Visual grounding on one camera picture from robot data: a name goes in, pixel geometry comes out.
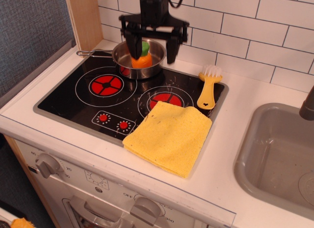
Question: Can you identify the oven door with handle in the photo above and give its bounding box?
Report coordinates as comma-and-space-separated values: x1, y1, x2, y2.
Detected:
63, 196, 196, 228

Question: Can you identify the grey oven knob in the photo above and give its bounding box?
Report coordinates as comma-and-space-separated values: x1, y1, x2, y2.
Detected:
130, 197, 161, 226

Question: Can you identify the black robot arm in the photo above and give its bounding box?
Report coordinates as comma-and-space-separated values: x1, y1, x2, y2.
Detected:
119, 0, 189, 64

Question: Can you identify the yellow scrub brush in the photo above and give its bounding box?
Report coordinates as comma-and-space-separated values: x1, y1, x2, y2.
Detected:
197, 64, 222, 110

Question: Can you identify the grey faucet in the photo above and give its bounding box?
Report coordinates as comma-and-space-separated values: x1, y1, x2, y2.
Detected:
299, 86, 314, 121

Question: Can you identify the red right stove knob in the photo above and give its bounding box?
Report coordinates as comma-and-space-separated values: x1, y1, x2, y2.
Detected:
119, 121, 129, 130

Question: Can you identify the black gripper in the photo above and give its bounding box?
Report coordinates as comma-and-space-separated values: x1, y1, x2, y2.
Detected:
119, 0, 189, 64

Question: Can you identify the red stove knob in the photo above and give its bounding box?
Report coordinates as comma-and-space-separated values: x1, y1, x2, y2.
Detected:
99, 114, 108, 122
119, 121, 129, 130

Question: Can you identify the red left stove knob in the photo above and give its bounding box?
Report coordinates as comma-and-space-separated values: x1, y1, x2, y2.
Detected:
99, 114, 108, 122

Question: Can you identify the black toy stovetop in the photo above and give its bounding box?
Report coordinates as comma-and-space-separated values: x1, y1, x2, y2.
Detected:
33, 49, 230, 147

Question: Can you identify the yellow folded cloth napkin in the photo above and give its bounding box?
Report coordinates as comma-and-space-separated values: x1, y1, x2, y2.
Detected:
123, 101, 212, 178

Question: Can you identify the steel saucepan with handle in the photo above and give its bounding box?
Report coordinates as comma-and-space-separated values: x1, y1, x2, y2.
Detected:
77, 39, 166, 80

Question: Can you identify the grey timer knob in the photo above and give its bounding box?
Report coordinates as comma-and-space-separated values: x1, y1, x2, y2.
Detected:
35, 153, 60, 178

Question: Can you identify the wooden side post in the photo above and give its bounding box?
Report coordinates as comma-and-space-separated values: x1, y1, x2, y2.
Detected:
66, 0, 103, 51

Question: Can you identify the orange carrot salt shaker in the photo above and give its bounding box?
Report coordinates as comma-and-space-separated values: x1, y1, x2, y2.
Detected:
131, 41, 153, 69

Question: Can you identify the orange fuzzy object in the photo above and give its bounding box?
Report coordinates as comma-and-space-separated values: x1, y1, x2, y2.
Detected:
0, 218, 35, 228

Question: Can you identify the grey sink basin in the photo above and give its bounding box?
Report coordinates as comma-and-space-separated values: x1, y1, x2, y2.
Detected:
234, 103, 314, 220

